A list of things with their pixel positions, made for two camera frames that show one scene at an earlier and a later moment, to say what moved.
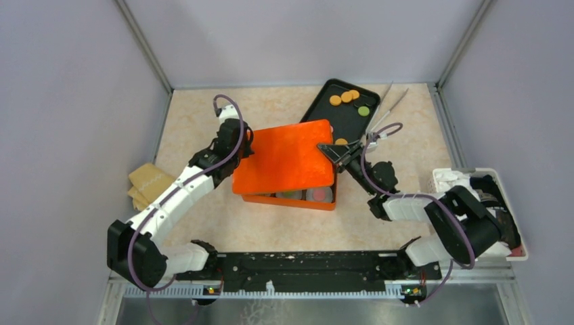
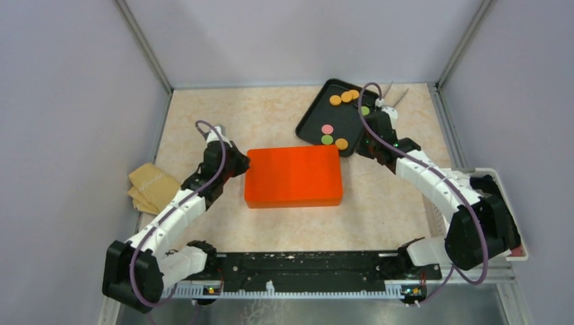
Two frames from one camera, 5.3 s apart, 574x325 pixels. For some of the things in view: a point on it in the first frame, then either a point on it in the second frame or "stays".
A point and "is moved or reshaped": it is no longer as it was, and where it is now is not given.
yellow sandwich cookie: x=355 y=94 stays
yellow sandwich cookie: x=335 y=100 stays
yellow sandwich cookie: x=346 y=97 stays
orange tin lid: x=285 y=158 is moved or reshaped
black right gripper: x=338 y=154 → x=361 y=149
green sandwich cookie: x=363 y=111 stays
